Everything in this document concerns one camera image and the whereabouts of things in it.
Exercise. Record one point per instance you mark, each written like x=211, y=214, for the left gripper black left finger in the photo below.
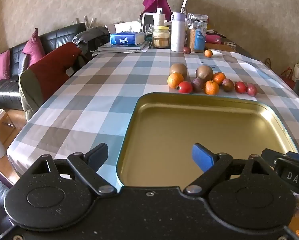
x=85, y=167

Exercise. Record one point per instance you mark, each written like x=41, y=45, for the round white mirror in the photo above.
x=183, y=6

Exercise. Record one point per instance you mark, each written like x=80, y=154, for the dark plum near bottle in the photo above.
x=187, y=50

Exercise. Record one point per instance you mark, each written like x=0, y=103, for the small far mandarin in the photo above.
x=208, y=53

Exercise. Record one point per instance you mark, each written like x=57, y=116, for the mandarin orange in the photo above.
x=218, y=78
x=211, y=88

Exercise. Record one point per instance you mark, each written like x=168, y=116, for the blue tissue box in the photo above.
x=127, y=38

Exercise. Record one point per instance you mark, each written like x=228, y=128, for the clear cereal jar blue label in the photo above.
x=196, y=32

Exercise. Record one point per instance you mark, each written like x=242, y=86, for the pink cushion far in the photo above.
x=5, y=65

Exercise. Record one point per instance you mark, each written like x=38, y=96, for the dark purple plum centre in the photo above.
x=197, y=85

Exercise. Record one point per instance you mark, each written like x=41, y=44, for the red tomato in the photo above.
x=240, y=87
x=185, y=87

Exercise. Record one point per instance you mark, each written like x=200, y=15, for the checkered tablecloth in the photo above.
x=95, y=105

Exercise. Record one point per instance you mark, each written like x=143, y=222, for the white lilac thermos bottle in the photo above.
x=177, y=32

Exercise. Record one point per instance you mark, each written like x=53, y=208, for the brown kiwi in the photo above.
x=204, y=72
x=178, y=68

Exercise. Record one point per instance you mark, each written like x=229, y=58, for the reddish plum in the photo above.
x=251, y=90

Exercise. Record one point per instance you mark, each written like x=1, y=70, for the grey jacket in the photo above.
x=91, y=39

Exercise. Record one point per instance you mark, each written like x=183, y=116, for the magenta bag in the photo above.
x=153, y=5

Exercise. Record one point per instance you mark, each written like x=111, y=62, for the pink pencil case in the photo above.
x=213, y=39

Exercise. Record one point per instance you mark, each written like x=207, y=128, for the large orange with stem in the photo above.
x=174, y=80

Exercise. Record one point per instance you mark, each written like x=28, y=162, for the stack of books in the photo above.
x=121, y=48

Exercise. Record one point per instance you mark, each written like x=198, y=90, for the gold metal tray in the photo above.
x=157, y=148

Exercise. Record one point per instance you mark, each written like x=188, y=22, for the brown wooden board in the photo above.
x=223, y=47

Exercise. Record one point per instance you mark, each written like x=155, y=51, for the red shopping bag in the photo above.
x=287, y=77

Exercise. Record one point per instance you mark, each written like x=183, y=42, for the yellow lid glass jar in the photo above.
x=161, y=37

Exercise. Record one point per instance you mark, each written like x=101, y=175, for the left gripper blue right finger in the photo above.
x=214, y=168

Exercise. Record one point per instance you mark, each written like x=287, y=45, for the pink cushion near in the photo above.
x=34, y=48

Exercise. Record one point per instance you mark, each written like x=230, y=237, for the pink cushion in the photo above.
x=34, y=48
x=5, y=65

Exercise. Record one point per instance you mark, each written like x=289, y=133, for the white paper cup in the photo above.
x=159, y=17

